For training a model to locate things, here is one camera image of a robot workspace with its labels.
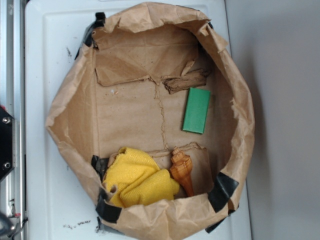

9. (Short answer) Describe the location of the brown wooden shell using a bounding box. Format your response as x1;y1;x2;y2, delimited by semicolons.
169;147;195;197

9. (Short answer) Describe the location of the green rectangular box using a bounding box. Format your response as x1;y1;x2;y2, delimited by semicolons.
182;87;211;134

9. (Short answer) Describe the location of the brown paper bag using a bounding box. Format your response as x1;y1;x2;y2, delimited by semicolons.
46;2;255;240

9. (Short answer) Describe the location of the yellow cloth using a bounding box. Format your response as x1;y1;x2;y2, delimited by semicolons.
102;147;180;208

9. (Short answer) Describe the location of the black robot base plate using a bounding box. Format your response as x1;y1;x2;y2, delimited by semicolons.
0;105;15;182

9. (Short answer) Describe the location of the metal frame rail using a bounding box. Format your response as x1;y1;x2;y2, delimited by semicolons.
0;0;28;240

